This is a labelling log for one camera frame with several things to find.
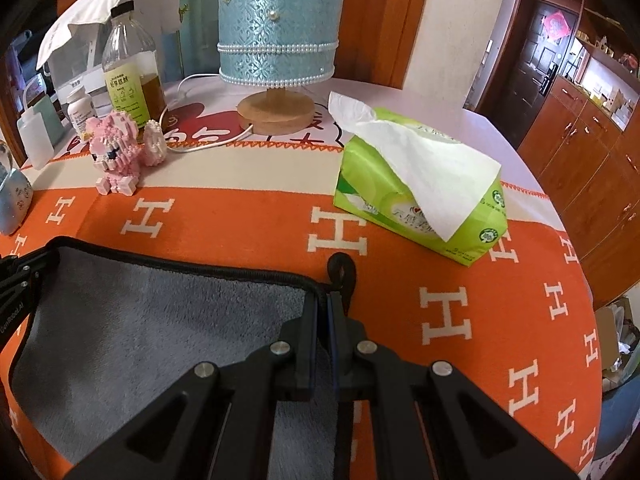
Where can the purple and grey towel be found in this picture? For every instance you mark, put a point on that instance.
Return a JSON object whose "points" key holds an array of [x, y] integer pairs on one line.
{"points": [[113, 331]]}

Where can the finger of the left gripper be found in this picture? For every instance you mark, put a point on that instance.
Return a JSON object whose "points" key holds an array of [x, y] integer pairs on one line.
{"points": [[33, 267]]}

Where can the wooden sideboard cabinet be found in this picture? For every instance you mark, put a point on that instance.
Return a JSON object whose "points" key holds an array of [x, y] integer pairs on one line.
{"points": [[583, 148]]}

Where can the pink brick pig figure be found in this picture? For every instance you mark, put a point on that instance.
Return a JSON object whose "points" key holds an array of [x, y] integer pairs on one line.
{"points": [[119, 155]]}

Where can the white pill bottle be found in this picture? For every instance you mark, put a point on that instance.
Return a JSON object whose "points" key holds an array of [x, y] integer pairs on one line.
{"points": [[80, 109]]}

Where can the green tissue pack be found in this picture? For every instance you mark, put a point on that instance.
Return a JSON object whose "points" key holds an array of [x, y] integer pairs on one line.
{"points": [[417, 182]]}

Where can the blue table lamp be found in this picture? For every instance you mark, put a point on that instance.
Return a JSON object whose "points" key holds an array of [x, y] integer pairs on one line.
{"points": [[277, 46]]}

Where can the glass sliding door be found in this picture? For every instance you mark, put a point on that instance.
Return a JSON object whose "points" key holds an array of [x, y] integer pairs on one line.
{"points": [[375, 39]]}

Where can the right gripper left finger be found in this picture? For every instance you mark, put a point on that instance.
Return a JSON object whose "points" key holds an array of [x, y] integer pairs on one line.
{"points": [[214, 422]]}

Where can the cardboard box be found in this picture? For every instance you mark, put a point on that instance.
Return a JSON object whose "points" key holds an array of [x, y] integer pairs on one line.
{"points": [[618, 332]]}

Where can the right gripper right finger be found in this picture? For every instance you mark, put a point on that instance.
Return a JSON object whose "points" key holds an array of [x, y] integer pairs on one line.
{"points": [[428, 422]]}

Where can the white appliance with paper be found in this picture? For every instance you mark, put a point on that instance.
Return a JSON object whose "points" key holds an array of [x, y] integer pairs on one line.
{"points": [[71, 49]]}

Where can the clear bottle yellow label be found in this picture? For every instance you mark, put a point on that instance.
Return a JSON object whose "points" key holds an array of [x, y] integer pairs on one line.
{"points": [[130, 67]]}

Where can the dark wooden entrance door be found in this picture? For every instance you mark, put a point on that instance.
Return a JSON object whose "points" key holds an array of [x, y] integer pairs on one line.
{"points": [[537, 40]]}

